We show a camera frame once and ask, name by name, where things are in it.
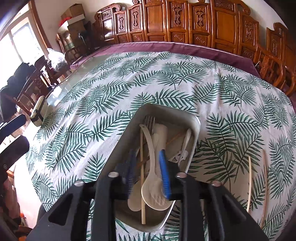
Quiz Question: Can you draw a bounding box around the carved wooden cabinet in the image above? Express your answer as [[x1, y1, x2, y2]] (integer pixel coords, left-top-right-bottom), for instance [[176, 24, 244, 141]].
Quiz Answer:
[[93, 0, 259, 59]]

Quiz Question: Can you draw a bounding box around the cardboard boxes stack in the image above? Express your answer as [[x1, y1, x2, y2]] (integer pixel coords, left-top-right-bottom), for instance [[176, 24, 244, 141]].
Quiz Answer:
[[56, 4, 86, 52]]

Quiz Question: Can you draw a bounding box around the small white spoon in tray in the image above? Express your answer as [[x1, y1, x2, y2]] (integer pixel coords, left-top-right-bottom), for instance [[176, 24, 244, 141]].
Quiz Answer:
[[178, 128, 192, 165]]

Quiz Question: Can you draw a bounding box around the metal fork in tray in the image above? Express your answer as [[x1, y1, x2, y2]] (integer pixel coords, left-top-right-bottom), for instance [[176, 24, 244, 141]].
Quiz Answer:
[[144, 115, 155, 136]]

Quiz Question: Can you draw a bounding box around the brown wooden chopstick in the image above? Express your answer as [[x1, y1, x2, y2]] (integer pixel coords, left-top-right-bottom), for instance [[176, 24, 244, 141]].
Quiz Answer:
[[260, 149, 268, 229]]

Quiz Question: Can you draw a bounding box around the carved wooden chair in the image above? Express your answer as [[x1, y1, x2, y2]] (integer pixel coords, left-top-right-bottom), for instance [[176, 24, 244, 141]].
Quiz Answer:
[[254, 22, 295, 97]]

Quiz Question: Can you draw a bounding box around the light bamboo chopstick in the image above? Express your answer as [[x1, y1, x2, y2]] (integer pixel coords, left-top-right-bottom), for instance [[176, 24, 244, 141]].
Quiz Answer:
[[246, 156, 252, 213]]

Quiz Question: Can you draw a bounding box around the white ceramic soup spoon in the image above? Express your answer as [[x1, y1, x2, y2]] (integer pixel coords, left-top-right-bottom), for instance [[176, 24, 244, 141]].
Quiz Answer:
[[127, 123, 168, 211]]

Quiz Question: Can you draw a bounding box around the palm leaf tablecloth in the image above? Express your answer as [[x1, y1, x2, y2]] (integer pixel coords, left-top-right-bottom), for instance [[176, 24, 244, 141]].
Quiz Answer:
[[15, 52, 295, 240]]

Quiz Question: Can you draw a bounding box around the cream plastic fork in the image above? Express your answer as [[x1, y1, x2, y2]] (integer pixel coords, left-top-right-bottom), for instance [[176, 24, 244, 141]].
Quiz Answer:
[[139, 124, 173, 211]]

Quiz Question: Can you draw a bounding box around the light chopstick in tray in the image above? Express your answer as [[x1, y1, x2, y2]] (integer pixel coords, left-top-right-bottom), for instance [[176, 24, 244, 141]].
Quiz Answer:
[[140, 130, 146, 225]]

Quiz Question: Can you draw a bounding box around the dark wooden chair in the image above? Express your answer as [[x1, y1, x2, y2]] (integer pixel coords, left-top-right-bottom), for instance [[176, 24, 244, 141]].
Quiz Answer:
[[1, 56, 70, 122]]

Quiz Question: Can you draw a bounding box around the grey metal utensil tray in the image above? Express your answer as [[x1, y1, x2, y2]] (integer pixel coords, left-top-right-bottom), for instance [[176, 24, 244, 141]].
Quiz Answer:
[[98, 103, 201, 233]]

